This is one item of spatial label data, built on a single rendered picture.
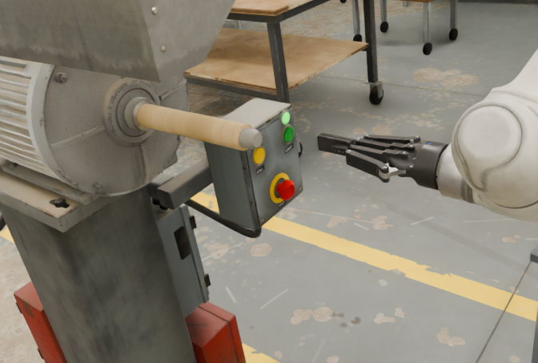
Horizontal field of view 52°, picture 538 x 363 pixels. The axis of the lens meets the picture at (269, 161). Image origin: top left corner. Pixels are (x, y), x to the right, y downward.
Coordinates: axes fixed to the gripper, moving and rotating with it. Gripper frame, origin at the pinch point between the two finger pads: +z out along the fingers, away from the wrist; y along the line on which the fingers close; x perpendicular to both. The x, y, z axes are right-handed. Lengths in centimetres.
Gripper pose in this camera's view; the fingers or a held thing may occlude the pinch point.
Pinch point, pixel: (336, 144)
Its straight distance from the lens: 100.6
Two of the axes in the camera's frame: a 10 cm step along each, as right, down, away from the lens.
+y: 6.1, -4.5, 6.5
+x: -1.4, -8.7, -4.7
